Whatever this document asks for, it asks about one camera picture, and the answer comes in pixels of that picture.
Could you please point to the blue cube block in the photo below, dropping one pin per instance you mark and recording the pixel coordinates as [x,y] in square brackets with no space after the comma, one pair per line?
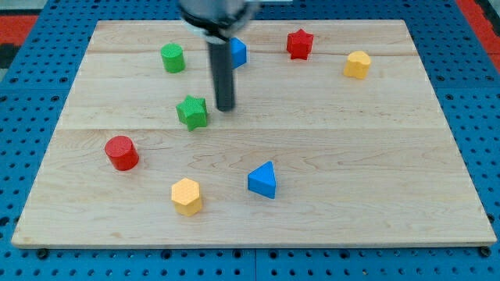
[238,51]

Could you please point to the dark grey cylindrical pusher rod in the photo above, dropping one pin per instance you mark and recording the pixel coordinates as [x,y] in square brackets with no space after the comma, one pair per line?
[220,59]

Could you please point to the red star block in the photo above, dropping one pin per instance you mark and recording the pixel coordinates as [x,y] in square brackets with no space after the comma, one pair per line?
[299,44]

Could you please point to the red cylinder block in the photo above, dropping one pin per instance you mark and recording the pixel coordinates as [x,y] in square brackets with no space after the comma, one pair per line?
[122,153]

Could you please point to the green star block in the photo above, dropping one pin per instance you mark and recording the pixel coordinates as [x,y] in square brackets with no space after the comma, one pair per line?
[192,112]

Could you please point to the yellow hexagon block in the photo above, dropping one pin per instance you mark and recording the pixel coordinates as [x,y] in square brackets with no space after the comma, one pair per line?
[186,197]

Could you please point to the light wooden board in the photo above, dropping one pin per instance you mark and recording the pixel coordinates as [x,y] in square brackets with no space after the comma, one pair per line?
[358,163]

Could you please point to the blue triangle block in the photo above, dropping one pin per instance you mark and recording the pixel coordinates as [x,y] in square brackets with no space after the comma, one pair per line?
[263,181]

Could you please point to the green cylinder block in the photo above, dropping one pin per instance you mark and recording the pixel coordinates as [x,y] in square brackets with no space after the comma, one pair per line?
[172,58]

